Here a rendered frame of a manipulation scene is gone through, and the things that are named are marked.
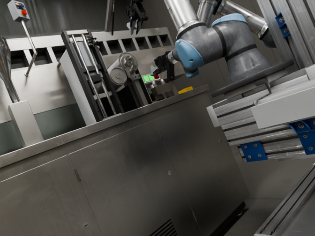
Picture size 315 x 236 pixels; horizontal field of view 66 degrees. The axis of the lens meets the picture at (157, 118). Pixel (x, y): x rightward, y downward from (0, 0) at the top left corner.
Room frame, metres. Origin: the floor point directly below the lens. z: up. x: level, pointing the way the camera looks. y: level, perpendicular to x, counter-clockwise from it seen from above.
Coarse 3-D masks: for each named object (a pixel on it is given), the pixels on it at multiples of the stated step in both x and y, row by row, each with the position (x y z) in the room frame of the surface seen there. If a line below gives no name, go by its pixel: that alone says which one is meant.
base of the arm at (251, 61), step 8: (248, 48) 0.84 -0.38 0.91; (256, 48) 0.85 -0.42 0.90; (232, 56) 0.86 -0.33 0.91; (240, 56) 0.84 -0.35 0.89; (248, 56) 0.84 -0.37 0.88; (256, 56) 0.83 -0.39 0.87; (232, 64) 0.86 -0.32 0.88; (240, 64) 0.84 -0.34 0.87; (248, 64) 0.83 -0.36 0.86; (256, 64) 0.83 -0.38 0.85; (264, 64) 0.83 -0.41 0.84; (232, 72) 0.87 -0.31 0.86; (240, 72) 0.84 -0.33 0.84; (248, 72) 0.83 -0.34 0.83; (256, 72) 0.82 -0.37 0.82; (232, 80) 0.87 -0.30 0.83
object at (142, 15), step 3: (135, 3) 1.42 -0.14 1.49; (138, 3) 1.44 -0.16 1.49; (141, 3) 1.45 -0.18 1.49; (135, 6) 1.43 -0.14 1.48; (138, 6) 1.43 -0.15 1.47; (141, 6) 1.44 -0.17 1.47; (135, 9) 1.44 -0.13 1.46; (138, 9) 1.42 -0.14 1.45; (141, 9) 1.43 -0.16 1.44; (144, 9) 1.44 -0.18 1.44; (138, 12) 1.42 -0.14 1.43; (141, 12) 1.42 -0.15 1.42; (144, 12) 1.43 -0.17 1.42; (141, 15) 1.41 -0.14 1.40; (144, 15) 1.42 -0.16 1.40; (147, 15) 1.43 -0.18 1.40; (141, 18) 1.42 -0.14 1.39; (144, 18) 1.42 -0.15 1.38; (147, 18) 1.43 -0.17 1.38
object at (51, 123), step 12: (60, 108) 1.65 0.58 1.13; (72, 108) 1.69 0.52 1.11; (108, 108) 1.86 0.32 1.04; (36, 120) 1.54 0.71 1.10; (48, 120) 1.58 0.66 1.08; (60, 120) 1.63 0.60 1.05; (72, 120) 1.67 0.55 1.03; (0, 132) 1.41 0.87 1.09; (12, 132) 1.45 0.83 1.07; (48, 132) 1.56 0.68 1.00; (60, 132) 1.61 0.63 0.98; (0, 144) 1.40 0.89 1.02; (12, 144) 1.43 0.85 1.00
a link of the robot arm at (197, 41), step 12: (168, 0) 0.88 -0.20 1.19; (180, 0) 0.86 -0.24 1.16; (180, 12) 0.86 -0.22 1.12; (192, 12) 0.86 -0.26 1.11; (180, 24) 0.87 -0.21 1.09; (192, 24) 0.84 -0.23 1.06; (204, 24) 0.85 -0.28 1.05; (180, 36) 0.86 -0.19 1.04; (192, 36) 0.83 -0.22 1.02; (204, 36) 0.83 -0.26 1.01; (216, 36) 0.83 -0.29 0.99; (180, 48) 0.86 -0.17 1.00; (192, 48) 0.83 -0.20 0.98; (204, 48) 0.83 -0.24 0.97; (216, 48) 0.84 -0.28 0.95; (192, 60) 0.84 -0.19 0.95; (204, 60) 0.86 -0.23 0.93
